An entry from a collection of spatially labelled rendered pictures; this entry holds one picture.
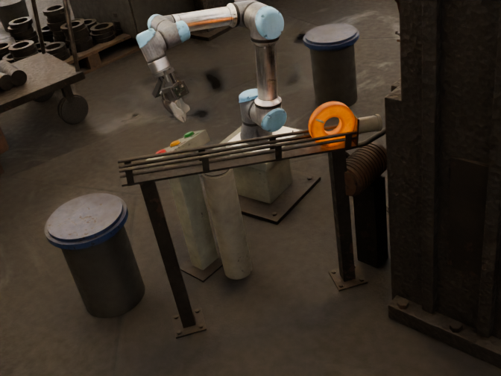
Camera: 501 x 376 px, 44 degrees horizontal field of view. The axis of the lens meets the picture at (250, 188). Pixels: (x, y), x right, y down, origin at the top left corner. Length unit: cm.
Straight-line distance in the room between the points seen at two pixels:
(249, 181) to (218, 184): 65
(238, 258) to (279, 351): 44
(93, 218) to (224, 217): 50
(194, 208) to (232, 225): 18
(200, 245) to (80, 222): 51
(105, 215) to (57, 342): 55
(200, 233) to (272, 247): 34
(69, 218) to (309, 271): 98
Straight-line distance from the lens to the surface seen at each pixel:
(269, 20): 250
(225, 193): 234
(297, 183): 308
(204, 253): 264
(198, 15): 254
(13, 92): 414
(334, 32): 368
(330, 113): 209
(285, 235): 279
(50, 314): 276
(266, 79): 261
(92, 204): 250
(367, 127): 216
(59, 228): 244
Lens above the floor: 173
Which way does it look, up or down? 33 degrees down
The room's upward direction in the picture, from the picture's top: 11 degrees counter-clockwise
